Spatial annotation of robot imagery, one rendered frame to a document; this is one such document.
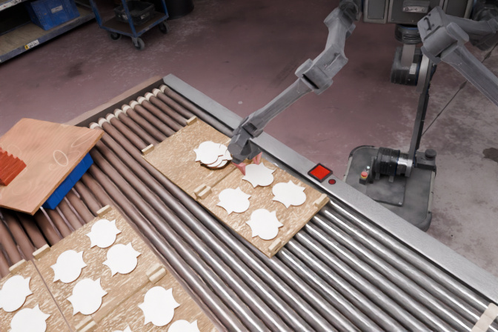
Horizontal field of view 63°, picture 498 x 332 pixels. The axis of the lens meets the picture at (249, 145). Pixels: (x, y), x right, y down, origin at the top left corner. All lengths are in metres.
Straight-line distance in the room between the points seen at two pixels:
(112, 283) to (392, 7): 1.49
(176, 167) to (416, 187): 1.49
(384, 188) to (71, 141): 1.76
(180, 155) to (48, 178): 0.57
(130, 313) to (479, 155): 2.62
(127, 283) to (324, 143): 2.10
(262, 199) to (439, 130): 2.09
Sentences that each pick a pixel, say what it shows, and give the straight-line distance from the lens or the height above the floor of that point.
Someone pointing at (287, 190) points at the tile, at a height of 0.95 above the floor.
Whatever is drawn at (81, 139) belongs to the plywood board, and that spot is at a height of 1.04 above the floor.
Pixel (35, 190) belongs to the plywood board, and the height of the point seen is 1.04.
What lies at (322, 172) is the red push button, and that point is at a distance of 1.76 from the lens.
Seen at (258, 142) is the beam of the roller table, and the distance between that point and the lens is 1.94.
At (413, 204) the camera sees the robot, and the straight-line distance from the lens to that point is 2.60.
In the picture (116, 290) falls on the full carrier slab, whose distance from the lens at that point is 1.58.
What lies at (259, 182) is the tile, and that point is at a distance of 1.71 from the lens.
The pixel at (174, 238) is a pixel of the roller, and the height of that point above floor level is 0.92.
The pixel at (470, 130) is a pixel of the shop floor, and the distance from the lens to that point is 3.55.
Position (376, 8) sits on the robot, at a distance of 1.83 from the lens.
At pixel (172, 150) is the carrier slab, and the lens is 1.97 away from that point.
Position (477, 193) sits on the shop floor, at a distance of 3.09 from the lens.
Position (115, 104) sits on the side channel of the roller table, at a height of 0.95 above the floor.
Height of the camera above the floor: 2.21
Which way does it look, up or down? 42 degrees down
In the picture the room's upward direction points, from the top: 9 degrees counter-clockwise
